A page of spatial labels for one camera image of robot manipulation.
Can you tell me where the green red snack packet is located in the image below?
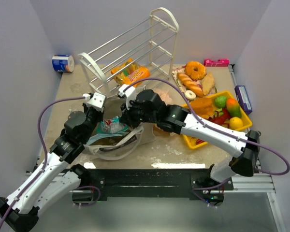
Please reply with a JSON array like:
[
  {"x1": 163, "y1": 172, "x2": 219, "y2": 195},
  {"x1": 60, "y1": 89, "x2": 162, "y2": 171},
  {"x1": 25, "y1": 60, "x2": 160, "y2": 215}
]
[{"x1": 96, "y1": 116, "x2": 128, "y2": 134}]

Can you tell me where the cream canvas tote bag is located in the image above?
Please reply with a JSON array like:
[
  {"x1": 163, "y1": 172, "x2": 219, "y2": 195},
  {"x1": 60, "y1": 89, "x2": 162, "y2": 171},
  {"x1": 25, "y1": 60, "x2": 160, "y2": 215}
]
[{"x1": 84, "y1": 100, "x2": 158, "y2": 161}]

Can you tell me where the blue brown chips bag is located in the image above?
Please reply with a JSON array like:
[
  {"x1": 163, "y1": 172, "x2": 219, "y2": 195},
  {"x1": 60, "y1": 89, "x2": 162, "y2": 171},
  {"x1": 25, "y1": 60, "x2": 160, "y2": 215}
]
[{"x1": 85, "y1": 130, "x2": 138, "y2": 152}]

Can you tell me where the orange yellow snack bag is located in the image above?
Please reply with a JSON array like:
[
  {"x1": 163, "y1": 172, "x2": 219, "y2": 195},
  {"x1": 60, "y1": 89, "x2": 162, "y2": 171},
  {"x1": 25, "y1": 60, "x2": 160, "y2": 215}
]
[{"x1": 111, "y1": 58, "x2": 150, "y2": 85}]

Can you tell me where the translucent orange plastic bag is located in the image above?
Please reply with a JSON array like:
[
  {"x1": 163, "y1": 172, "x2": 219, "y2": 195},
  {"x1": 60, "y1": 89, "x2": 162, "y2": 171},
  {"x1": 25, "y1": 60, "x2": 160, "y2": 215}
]
[{"x1": 153, "y1": 88, "x2": 174, "y2": 105}]

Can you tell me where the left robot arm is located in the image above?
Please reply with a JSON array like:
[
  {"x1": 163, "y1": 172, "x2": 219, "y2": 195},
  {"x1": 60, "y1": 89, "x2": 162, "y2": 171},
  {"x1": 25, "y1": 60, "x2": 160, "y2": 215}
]
[{"x1": 0, "y1": 103, "x2": 104, "y2": 232}]

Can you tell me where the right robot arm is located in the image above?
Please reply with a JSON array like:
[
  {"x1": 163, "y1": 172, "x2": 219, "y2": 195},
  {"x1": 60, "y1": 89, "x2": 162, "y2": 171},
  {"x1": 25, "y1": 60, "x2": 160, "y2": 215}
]
[{"x1": 118, "y1": 87, "x2": 259, "y2": 183}]

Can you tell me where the white glazed doughnut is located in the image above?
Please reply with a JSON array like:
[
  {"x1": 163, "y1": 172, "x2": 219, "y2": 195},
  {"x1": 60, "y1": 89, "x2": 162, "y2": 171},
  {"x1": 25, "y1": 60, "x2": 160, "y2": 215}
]
[{"x1": 184, "y1": 90, "x2": 197, "y2": 101}]

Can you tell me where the white metal shoe rack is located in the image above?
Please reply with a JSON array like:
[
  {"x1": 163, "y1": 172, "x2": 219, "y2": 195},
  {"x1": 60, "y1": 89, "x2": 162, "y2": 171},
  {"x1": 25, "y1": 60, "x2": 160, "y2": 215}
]
[{"x1": 78, "y1": 7, "x2": 179, "y2": 96}]

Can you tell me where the baguette bread loaf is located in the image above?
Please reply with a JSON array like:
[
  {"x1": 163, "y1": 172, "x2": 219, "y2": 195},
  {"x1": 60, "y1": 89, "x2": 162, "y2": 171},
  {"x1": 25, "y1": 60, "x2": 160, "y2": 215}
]
[{"x1": 177, "y1": 73, "x2": 204, "y2": 97}]

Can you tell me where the large brown muffin bread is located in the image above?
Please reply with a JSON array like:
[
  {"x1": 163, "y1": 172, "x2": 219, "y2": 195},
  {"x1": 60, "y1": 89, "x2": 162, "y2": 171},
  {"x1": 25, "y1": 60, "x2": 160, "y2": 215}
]
[{"x1": 190, "y1": 97, "x2": 214, "y2": 119}]

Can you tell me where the red lobster toy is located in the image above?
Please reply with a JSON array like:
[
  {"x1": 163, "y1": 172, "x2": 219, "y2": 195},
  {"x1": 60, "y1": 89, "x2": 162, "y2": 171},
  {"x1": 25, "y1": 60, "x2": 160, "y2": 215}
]
[{"x1": 189, "y1": 138, "x2": 204, "y2": 146}]

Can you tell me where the blue toilet paper roll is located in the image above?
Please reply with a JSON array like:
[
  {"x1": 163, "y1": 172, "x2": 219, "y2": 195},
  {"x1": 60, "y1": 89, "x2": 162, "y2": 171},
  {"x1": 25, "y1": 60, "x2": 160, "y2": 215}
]
[{"x1": 52, "y1": 55, "x2": 75, "y2": 73}]

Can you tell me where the tan triangular pastry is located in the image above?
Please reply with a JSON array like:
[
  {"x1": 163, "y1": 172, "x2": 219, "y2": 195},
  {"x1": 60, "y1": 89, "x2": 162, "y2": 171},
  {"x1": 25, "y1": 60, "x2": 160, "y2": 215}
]
[{"x1": 201, "y1": 72, "x2": 215, "y2": 95}]

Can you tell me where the green custard apple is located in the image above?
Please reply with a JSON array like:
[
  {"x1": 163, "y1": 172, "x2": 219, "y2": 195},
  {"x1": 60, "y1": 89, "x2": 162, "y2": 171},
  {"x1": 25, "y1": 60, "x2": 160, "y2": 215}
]
[{"x1": 215, "y1": 96, "x2": 228, "y2": 108}]

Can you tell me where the pink box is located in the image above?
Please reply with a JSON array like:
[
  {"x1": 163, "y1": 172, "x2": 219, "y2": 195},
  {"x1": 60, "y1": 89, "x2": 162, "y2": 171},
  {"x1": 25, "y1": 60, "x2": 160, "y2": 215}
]
[{"x1": 203, "y1": 58, "x2": 230, "y2": 67}]

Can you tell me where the orange green mango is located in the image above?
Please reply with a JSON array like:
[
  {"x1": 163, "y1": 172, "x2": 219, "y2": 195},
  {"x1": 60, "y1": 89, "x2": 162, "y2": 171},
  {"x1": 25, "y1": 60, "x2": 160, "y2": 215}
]
[{"x1": 226, "y1": 98, "x2": 242, "y2": 118}]

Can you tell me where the yellow lemon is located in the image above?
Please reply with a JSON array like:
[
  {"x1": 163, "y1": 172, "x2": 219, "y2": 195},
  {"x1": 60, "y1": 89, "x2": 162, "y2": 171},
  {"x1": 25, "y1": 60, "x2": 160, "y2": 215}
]
[{"x1": 229, "y1": 117, "x2": 243, "y2": 130}]

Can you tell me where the purple box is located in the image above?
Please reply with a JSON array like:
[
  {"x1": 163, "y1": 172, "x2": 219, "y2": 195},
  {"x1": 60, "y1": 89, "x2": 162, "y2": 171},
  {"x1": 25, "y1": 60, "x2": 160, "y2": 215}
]
[{"x1": 234, "y1": 85, "x2": 253, "y2": 115}]

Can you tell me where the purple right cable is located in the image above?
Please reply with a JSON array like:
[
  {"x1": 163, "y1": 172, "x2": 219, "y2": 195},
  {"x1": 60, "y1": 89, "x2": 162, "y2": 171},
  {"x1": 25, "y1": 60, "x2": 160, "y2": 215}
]
[{"x1": 122, "y1": 77, "x2": 290, "y2": 175}]

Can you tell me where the purple cable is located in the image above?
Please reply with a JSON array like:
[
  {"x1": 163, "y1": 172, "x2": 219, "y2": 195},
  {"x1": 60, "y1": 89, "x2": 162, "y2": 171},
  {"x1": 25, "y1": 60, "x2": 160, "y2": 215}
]
[
  {"x1": 122, "y1": 77, "x2": 290, "y2": 175},
  {"x1": 0, "y1": 96, "x2": 87, "y2": 232}
]

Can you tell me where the orange ring doughnut bread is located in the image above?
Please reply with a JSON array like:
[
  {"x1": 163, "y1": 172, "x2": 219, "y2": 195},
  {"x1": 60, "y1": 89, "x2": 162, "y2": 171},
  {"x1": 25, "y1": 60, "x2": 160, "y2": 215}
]
[{"x1": 185, "y1": 61, "x2": 206, "y2": 80}]

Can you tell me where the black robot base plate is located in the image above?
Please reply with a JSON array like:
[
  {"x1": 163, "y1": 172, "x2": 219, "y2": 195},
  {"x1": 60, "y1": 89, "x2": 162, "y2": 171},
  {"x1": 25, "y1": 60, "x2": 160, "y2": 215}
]
[{"x1": 71, "y1": 164, "x2": 233, "y2": 206}]

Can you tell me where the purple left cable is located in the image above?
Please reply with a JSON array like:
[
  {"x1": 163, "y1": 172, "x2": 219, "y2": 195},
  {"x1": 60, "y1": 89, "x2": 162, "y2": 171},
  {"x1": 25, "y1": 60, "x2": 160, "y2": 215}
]
[{"x1": 0, "y1": 96, "x2": 87, "y2": 232}]

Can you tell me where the aluminium frame rail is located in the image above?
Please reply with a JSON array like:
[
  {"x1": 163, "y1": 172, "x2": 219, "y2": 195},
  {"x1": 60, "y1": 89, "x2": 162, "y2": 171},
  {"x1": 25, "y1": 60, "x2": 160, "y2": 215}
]
[{"x1": 228, "y1": 64, "x2": 286, "y2": 232}]

